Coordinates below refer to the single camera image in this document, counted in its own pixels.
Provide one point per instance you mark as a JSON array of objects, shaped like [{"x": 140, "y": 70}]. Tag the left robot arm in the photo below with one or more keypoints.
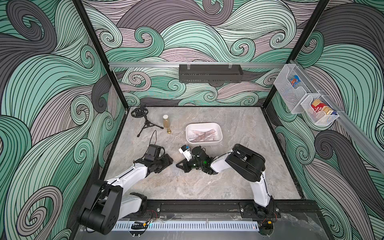
[{"x": 104, "y": 204}]

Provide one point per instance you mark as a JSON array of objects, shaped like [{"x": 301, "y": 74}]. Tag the clear wall bin upper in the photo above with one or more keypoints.
[{"x": 293, "y": 97}]

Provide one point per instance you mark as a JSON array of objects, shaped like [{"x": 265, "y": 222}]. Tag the long pink clear ruler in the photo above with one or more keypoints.
[{"x": 205, "y": 133}]

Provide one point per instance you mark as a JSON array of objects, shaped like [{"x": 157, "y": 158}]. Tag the aluminium right rail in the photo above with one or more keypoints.
[{"x": 374, "y": 153}]

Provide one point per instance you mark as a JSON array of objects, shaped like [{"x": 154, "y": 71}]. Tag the black wall tray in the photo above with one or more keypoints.
[{"x": 214, "y": 75}]

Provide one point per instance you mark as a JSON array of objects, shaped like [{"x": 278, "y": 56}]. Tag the aluminium rail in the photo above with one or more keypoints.
[
  {"x": 374, "y": 153},
  {"x": 152, "y": 64}
]

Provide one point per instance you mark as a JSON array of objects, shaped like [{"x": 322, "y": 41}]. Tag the clear wall bin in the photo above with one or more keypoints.
[
  {"x": 321, "y": 120},
  {"x": 293, "y": 97}
]

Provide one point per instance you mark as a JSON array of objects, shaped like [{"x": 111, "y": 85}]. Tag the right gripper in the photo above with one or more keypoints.
[{"x": 185, "y": 165}]

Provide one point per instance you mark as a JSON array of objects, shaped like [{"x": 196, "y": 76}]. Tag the clear wall bin lower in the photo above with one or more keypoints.
[{"x": 321, "y": 120}]

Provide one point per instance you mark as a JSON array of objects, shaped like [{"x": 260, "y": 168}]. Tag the small black tripod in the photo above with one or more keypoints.
[{"x": 142, "y": 112}]

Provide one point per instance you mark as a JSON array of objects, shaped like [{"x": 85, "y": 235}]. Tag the amber bottle white cap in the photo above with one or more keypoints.
[{"x": 166, "y": 123}]

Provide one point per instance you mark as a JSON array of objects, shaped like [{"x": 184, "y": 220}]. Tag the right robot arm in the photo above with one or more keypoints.
[{"x": 247, "y": 163}]

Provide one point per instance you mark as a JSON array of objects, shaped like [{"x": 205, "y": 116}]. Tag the wide red ruler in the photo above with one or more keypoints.
[{"x": 203, "y": 139}]

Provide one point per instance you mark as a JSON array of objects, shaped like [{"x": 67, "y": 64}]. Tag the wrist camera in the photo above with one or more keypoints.
[
  {"x": 154, "y": 152},
  {"x": 186, "y": 151}
]

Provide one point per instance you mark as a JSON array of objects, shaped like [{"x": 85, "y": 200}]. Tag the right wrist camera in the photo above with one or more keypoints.
[{"x": 186, "y": 151}]

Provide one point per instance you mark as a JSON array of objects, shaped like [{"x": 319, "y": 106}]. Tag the white slotted cable duct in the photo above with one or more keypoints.
[{"x": 199, "y": 226}]

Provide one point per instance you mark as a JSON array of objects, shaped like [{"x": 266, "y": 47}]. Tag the blue packet in bin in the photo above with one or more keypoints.
[{"x": 295, "y": 81}]

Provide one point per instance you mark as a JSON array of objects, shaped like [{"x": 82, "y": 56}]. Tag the aluminium back rail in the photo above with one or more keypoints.
[{"x": 152, "y": 64}]

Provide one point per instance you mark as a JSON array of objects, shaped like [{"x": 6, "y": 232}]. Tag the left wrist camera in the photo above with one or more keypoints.
[{"x": 154, "y": 152}]

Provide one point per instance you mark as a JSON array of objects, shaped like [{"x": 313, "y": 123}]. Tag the red card boxes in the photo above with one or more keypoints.
[{"x": 321, "y": 108}]

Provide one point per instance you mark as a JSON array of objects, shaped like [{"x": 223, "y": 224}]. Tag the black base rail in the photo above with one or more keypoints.
[{"x": 226, "y": 206}]

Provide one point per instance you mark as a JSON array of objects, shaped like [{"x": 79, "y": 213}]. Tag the white storage box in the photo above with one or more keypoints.
[{"x": 204, "y": 126}]

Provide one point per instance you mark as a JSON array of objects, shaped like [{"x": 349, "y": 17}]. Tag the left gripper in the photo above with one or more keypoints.
[{"x": 167, "y": 161}]

